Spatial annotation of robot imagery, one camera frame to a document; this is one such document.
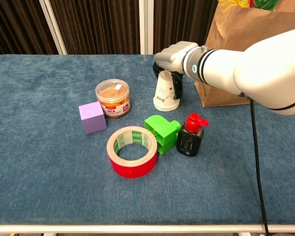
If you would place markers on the white paper cup stack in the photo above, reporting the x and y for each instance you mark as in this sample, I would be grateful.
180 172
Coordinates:
164 96

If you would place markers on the blue felt table cover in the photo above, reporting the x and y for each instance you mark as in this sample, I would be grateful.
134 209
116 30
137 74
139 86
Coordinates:
39 172

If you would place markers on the purple cube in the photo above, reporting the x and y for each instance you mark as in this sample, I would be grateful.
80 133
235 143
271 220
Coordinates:
92 118

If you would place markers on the white partition frame post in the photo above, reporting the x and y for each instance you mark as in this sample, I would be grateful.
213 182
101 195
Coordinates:
142 24
53 27

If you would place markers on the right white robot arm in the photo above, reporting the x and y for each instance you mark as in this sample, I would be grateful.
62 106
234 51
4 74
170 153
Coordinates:
248 68

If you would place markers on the brown paper bag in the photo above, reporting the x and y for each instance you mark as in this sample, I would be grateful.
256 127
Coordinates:
218 96

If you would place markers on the white table frame base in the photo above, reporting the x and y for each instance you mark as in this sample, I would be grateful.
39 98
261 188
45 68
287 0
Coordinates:
137 228

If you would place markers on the clear jar of rubber bands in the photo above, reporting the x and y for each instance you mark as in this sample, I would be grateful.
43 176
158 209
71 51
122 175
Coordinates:
113 100

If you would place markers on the dark pleated curtain panel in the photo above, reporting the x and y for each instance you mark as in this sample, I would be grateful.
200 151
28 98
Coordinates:
100 24
14 24
182 22

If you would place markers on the green plastic block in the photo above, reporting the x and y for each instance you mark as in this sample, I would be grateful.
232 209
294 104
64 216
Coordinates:
167 132

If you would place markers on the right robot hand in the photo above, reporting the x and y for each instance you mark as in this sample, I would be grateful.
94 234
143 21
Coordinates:
174 57

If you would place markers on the red tape roll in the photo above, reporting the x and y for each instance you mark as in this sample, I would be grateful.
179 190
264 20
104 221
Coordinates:
132 169

